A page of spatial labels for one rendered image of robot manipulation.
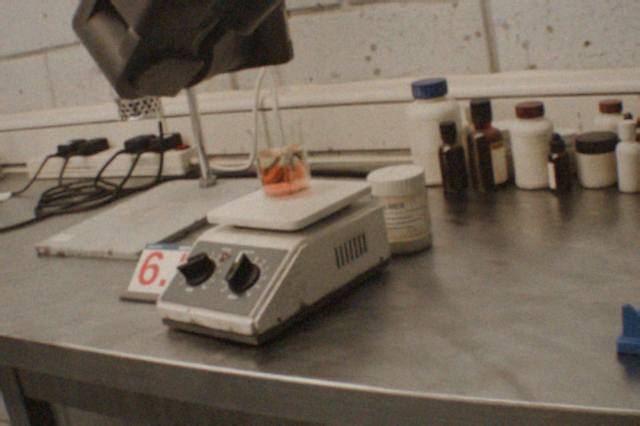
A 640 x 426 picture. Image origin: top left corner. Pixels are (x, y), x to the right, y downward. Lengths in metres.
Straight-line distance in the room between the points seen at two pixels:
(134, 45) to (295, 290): 0.30
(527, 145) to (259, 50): 0.44
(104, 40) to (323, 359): 0.31
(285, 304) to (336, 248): 0.08
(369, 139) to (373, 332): 0.62
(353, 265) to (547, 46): 0.52
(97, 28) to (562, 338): 0.42
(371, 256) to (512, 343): 0.22
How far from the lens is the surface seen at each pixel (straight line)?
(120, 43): 0.63
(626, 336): 0.70
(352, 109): 1.37
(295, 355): 0.77
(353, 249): 0.88
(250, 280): 0.81
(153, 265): 1.00
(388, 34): 1.37
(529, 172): 1.13
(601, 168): 1.11
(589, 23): 1.26
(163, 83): 0.65
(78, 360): 0.90
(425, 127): 1.18
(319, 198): 0.88
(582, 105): 1.24
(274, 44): 0.78
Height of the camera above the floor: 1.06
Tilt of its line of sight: 16 degrees down
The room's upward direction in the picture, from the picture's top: 10 degrees counter-clockwise
